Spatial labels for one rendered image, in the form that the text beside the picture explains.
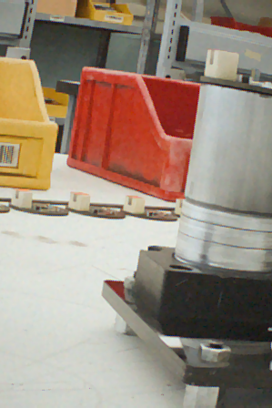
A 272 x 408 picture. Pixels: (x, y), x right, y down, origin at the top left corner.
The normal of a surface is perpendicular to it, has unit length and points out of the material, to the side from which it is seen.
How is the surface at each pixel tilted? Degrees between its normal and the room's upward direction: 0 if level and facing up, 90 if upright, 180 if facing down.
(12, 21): 90
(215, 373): 90
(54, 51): 90
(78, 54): 90
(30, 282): 0
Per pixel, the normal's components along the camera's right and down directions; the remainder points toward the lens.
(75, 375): 0.15, -0.98
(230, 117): -0.47, 0.04
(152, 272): -0.96, -0.11
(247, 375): 0.25, 0.16
